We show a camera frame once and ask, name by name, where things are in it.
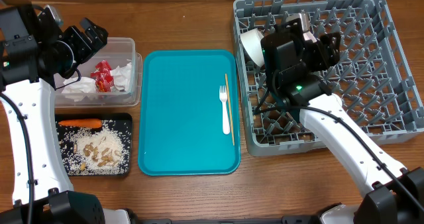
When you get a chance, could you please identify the red snack wrapper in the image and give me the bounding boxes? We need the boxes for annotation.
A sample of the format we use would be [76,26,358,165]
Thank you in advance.
[90,60,114,93]

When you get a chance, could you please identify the white napkin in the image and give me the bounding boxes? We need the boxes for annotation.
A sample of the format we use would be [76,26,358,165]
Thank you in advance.
[110,62,132,91]

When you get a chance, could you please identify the white tissue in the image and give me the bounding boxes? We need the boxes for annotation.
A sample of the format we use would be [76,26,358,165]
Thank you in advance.
[62,77,97,102]

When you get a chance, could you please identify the cream bowl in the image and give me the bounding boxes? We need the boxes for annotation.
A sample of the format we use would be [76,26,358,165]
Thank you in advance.
[240,29,264,68]

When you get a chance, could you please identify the orange carrot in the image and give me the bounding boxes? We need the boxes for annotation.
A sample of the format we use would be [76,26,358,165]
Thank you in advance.
[58,119,102,129]

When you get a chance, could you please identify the white plastic fork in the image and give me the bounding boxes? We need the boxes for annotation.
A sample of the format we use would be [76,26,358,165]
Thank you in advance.
[219,85,231,135]

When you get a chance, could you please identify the bowl with food scraps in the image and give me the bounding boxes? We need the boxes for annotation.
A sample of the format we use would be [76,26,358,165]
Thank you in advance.
[303,31,318,43]

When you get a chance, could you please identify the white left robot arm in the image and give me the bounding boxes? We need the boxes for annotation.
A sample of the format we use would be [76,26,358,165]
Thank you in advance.
[1,4,137,223]

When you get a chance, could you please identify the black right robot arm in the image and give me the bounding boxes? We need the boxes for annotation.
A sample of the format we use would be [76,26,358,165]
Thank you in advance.
[260,27,423,223]

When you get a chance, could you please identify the clear plastic bin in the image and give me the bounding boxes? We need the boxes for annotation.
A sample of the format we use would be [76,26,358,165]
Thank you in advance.
[54,37,142,108]

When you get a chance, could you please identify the grey dish rack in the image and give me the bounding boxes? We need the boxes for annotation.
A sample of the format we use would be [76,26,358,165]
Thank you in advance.
[233,0,423,156]

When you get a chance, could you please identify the wooden chopstick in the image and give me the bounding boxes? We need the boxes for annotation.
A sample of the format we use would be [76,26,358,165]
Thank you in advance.
[225,73,235,146]

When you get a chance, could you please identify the spilled rice and peanuts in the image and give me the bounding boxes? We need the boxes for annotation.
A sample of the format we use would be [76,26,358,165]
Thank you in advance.
[58,119,132,176]

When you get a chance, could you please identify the black tray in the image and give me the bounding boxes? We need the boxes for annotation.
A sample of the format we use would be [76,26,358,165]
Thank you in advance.
[54,113,133,178]

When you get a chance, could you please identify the teal plastic tray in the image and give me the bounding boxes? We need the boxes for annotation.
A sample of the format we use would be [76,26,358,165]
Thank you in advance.
[138,50,241,176]

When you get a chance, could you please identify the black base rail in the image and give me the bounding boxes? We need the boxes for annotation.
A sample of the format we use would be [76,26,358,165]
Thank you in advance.
[138,215,321,224]

